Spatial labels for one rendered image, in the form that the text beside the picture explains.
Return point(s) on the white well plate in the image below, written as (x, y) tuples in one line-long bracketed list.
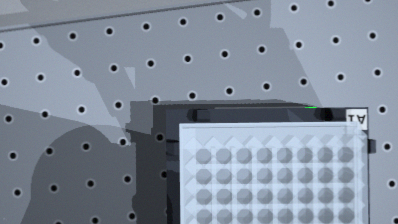
[(212, 156)]

